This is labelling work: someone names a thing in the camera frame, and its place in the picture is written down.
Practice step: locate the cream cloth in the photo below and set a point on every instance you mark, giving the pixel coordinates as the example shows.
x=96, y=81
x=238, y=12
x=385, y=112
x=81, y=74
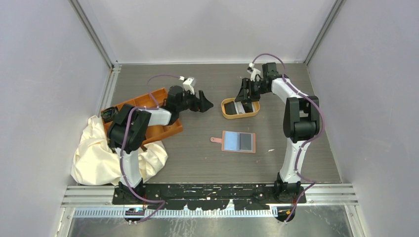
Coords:
x=95, y=164

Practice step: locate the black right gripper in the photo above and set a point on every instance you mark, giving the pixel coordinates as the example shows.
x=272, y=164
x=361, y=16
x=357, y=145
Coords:
x=243, y=96

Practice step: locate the black card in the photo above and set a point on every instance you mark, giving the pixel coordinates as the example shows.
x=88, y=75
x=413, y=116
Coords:
x=230, y=108
x=246, y=142

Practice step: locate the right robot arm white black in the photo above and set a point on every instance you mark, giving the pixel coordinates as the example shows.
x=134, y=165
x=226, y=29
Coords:
x=301, y=121

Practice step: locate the dark rolled belt upper left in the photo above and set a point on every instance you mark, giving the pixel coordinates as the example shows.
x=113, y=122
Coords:
x=109, y=114

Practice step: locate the oval wooden card tray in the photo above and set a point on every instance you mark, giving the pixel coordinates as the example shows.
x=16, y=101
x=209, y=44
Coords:
x=252, y=109

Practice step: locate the black mounting base plate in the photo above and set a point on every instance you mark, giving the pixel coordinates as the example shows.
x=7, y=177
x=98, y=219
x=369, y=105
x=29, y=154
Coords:
x=206, y=196

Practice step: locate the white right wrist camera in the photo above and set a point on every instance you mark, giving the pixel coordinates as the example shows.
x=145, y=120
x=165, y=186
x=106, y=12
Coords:
x=254, y=72

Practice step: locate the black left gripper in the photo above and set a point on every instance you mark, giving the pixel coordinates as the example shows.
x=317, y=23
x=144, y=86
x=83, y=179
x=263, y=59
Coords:
x=200, y=104

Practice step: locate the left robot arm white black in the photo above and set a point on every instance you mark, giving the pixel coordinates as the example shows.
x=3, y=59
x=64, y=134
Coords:
x=128, y=130

